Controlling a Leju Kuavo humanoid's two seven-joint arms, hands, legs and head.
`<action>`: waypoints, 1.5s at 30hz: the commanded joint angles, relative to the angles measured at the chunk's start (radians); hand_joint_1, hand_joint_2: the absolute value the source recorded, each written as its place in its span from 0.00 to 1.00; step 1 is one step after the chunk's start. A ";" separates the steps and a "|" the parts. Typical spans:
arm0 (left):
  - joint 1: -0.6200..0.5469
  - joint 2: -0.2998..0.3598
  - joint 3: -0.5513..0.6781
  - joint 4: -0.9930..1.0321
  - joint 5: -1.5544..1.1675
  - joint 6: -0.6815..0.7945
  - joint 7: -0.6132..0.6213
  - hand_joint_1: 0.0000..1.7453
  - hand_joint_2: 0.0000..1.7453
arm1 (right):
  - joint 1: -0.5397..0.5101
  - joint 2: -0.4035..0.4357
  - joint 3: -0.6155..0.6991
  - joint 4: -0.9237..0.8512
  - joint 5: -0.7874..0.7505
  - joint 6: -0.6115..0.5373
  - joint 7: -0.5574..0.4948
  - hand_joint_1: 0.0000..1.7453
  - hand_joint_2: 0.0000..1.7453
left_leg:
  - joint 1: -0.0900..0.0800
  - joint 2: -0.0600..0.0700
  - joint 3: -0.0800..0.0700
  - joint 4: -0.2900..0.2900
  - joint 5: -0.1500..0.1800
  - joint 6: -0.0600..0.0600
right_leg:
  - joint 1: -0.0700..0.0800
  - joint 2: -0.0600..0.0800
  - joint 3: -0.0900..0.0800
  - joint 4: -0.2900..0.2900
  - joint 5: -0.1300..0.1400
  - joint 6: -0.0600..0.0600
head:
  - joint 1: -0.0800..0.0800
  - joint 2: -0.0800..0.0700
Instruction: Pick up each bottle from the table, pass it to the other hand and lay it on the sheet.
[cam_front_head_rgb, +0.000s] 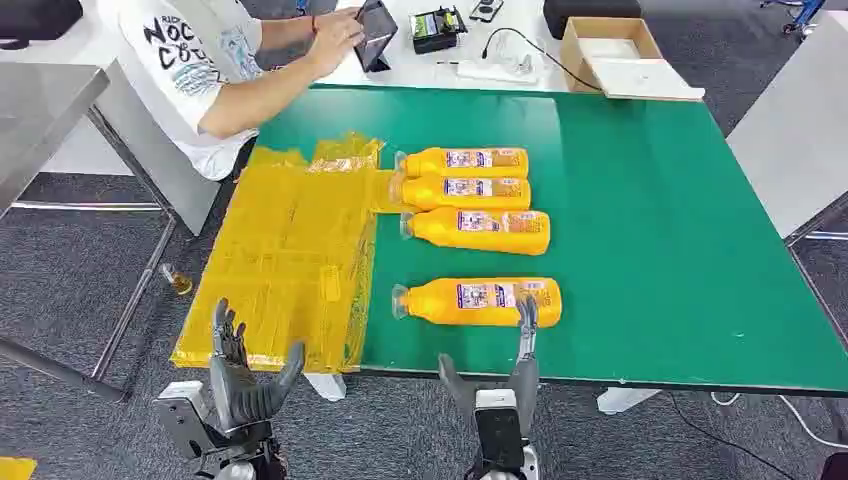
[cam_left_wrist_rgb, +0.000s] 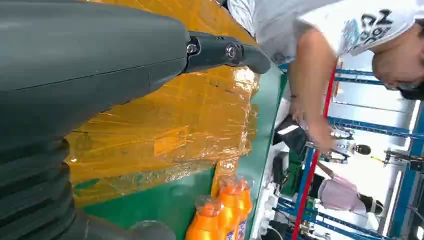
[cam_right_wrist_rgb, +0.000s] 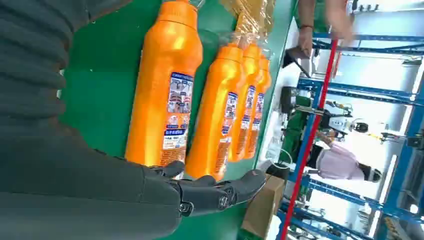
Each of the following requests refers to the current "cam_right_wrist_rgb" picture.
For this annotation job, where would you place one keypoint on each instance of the white humanoid robot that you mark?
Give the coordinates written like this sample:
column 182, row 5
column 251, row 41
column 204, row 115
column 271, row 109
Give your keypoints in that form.
column 341, row 123

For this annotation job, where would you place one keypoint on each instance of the blue metal rack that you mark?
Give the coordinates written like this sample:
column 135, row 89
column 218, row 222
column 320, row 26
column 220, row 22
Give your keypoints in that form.
column 364, row 92

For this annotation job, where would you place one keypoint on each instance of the black device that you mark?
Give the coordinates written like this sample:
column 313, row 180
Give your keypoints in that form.
column 288, row 99

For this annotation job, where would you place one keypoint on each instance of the green crate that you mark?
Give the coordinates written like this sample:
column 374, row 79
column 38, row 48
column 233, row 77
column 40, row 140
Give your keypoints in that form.
column 294, row 132

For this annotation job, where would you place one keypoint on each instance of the red pole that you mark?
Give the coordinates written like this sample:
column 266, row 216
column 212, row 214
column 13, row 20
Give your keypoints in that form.
column 311, row 132

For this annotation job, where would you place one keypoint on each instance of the brown cardboard box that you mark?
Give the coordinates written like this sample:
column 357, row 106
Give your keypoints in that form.
column 265, row 205

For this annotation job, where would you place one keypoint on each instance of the grey ribbed right robot arm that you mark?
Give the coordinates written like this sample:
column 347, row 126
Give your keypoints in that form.
column 30, row 66

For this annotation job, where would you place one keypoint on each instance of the orange plastic bottle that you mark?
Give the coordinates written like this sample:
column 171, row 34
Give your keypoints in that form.
column 265, row 82
column 212, row 116
column 159, row 82
column 249, row 66

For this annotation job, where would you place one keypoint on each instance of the person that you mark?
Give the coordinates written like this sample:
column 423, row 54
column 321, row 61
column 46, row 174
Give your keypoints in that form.
column 306, row 39
column 338, row 164

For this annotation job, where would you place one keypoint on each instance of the clear plastic film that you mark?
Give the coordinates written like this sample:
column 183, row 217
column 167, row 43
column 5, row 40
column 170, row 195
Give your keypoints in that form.
column 265, row 37

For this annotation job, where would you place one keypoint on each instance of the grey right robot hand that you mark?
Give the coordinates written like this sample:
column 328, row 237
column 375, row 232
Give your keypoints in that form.
column 82, row 192

